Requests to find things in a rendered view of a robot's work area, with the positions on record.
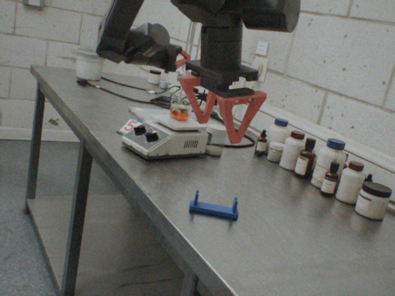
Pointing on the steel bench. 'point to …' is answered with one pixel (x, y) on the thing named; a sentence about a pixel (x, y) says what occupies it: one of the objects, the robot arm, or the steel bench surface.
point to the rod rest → (214, 208)
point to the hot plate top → (178, 123)
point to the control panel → (145, 136)
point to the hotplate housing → (171, 143)
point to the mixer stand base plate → (143, 113)
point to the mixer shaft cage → (190, 47)
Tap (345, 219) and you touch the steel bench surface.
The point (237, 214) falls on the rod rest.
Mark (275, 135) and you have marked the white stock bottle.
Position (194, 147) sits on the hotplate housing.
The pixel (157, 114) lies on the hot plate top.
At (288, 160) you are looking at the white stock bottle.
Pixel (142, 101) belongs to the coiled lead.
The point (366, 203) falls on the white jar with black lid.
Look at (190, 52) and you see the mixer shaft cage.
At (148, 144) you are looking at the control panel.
